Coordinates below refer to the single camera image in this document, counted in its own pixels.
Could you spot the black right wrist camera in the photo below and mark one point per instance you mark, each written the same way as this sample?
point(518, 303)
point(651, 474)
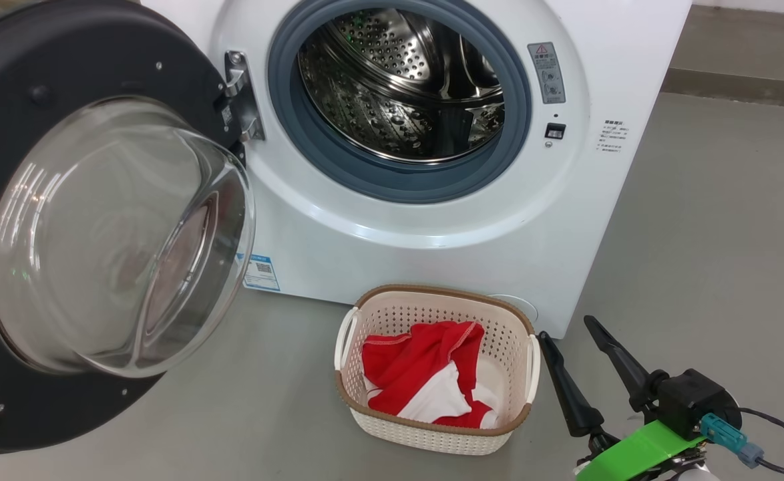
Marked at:
point(692, 397)

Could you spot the round filter cover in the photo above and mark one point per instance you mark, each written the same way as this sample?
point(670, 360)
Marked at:
point(522, 307)

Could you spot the black washer door glass window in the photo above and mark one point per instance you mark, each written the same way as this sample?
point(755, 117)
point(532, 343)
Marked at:
point(118, 234)

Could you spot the grey wall baseboard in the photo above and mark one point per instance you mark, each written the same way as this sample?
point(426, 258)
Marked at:
point(746, 87)

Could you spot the grey warning sticker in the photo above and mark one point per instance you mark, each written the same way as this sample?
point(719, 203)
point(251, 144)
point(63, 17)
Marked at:
point(547, 73)

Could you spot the cream perforated laundry basket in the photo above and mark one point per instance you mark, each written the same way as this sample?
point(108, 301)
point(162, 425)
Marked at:
point(432, 437)

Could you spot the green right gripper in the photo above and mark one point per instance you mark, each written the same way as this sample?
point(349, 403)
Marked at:
point(632, 451)

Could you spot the grey rubber door gasket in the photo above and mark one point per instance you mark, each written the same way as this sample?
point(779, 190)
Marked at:
point(285, 127)

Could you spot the red and white garment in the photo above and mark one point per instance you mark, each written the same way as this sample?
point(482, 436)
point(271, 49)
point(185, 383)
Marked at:
point(419, 367)

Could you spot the metal door hinge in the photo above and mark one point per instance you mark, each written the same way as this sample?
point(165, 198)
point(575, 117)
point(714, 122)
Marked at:
point(242, 93)

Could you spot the white front-load washing machine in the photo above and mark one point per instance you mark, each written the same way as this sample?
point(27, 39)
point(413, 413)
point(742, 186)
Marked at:
point(392, 254)

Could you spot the blue energy label sticker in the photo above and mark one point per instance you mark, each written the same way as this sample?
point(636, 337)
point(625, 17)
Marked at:
point(262, 272)

